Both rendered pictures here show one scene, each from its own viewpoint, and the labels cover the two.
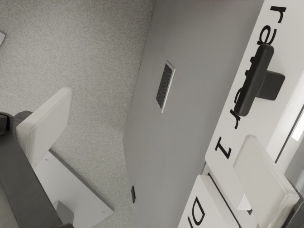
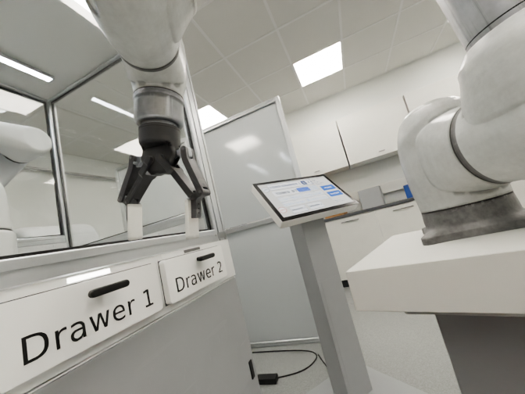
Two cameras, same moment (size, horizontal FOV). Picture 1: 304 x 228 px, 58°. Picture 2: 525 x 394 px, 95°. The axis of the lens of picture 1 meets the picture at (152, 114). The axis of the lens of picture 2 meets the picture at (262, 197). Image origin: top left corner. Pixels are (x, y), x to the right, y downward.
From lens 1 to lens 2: 45 cm
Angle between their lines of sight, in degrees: 73
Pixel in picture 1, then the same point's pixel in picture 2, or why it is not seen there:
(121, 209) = not seen: outside the picture
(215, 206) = (166, 275)
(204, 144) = (161, 329)
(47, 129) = (188, 213)
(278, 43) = (77, 314)
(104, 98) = not seen: outside the picture
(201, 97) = (146, 375)
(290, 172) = (121, 259)
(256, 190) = (137, 216)
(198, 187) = (174, 296)
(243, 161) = (137, 232)
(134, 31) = not seen: outside the picture
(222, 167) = (153, 288)
